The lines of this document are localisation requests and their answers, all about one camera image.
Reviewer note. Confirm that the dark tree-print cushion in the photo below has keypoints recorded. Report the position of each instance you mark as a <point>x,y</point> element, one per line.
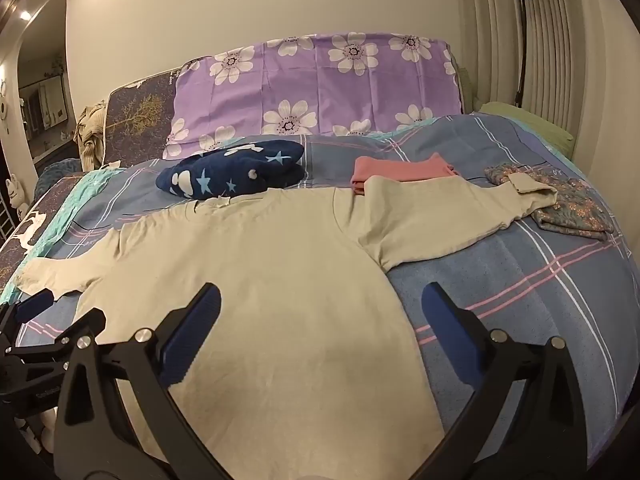
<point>135,120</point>

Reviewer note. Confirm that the pale pleated curtain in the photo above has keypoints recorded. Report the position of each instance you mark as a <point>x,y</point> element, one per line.
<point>575,35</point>

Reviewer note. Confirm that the floral folded garment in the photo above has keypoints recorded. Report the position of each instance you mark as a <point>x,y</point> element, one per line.
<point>575,205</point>

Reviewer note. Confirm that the navy star-patterned pillow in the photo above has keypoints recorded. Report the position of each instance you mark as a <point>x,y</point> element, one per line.
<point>225,170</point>

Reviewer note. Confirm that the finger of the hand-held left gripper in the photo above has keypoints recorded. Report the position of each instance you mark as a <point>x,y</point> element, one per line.
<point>34,306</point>
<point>47,337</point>

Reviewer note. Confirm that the beige long-sleeve shirt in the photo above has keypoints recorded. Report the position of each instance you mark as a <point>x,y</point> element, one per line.
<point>275,285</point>

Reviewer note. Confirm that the blue-grey knit blanket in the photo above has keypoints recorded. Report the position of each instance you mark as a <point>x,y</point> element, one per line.
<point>55,170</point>

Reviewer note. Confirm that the person's left hand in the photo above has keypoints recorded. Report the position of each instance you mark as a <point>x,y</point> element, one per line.
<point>44,430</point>

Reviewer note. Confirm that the teal printed cloth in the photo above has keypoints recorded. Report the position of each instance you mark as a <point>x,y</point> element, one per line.
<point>85,185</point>

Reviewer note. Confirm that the white cat figurine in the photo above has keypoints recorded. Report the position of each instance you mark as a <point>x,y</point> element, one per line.
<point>13,187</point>

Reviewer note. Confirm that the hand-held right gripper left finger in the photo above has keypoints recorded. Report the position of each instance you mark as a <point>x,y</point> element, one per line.
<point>192,332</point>

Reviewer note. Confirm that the pink folded garment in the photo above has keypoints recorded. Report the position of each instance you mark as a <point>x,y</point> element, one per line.
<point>400,167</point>

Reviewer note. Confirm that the beige knit garment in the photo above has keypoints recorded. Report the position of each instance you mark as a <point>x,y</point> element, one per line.
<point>90,135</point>

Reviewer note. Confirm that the dark printed quilt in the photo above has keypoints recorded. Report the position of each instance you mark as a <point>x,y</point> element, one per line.
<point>30,225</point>

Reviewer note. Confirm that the green pillow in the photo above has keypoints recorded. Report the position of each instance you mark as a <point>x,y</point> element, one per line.
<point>525,120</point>

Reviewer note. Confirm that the purple floral pillow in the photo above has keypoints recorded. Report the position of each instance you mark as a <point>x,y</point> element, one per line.
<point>310,90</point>

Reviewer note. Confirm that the blue plaid bedsheet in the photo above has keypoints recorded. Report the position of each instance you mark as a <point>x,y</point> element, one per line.
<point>500,270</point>

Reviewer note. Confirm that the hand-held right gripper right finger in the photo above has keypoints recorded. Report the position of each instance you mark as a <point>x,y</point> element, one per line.
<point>442,330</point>

